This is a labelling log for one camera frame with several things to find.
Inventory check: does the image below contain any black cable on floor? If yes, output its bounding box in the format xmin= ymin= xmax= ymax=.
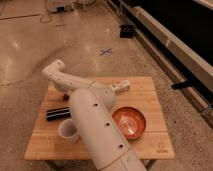
xmin=39 ymin=0 xmax=54 ymax=25

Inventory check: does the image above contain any orange bowl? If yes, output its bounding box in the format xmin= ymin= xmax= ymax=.
xmin=112 ymin=106 xmax=146 ymax=140

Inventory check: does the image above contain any white ceramic cup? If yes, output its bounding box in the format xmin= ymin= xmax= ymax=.
xmin=58 ymin=119 xmax=79 ymax=143

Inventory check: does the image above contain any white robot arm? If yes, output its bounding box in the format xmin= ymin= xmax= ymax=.
xmin=42 ymin=60 xmax=147 ymax=171

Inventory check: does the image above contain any black box on floor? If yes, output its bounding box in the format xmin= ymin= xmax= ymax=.
xmin=120 ymin=25 xmax=134 ymax=38

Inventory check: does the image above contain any small white toy object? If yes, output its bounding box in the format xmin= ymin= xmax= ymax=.
xmin=110 ymin=80 xmax=131 ymax=93

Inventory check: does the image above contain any black striped rectangular block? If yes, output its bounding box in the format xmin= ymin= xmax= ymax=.
xmin=46 ymin=107 xmax=71 ymax=121

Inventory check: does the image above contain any grey device on floor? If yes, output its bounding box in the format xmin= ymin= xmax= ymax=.
xmin=45 ymin=0 xmax=74 ymax=13

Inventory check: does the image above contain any dark red pepper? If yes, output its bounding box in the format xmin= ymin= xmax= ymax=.
xmin=63 ymin=94 xmax=70 ymax=101

